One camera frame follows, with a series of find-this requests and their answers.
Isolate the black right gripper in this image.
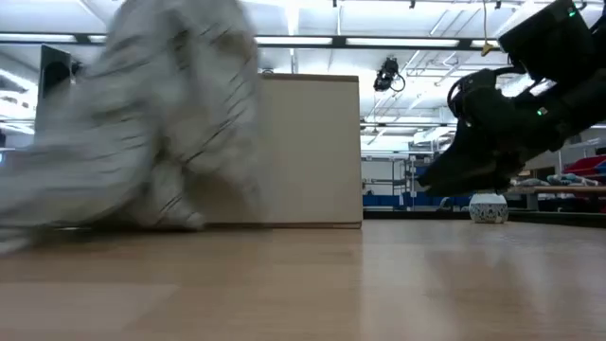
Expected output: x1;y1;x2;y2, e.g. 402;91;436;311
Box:
417;65;569;198

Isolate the white leaf-print garment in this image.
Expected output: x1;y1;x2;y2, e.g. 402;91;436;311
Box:
0;0;266;255

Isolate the white blue patterned pot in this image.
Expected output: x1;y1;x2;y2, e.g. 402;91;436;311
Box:
468;192;509;224

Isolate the blue storage shelf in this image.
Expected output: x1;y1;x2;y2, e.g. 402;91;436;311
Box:
362;158;458;208

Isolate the wooden background table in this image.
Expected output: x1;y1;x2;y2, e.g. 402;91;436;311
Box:
508;184;606;212

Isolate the red storage bin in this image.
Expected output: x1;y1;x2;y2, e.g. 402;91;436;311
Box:
561;154;606;177

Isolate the beige fabric storage box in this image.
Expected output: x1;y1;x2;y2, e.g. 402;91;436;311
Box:
188;72;365;230

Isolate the black overhead crossbar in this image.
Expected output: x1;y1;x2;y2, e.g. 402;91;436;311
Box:
0;31;503;52

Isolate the black aluminium table frame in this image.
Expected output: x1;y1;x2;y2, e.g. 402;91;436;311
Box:
362;207;606;229

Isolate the black mounted camera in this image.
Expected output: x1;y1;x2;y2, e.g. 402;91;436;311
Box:
372;56;406;93

